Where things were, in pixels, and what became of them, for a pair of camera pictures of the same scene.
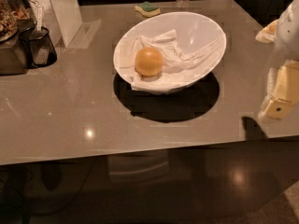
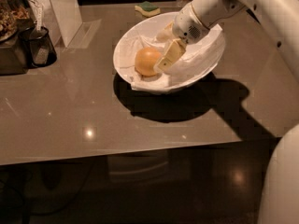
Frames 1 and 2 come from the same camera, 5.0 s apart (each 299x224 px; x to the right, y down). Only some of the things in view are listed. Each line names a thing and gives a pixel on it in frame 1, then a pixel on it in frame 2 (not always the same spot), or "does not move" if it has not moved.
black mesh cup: (37, 47) does not move
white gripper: (288, 36) to (188, 26)
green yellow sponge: (148, 9) does not move
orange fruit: (149, 62) does not move
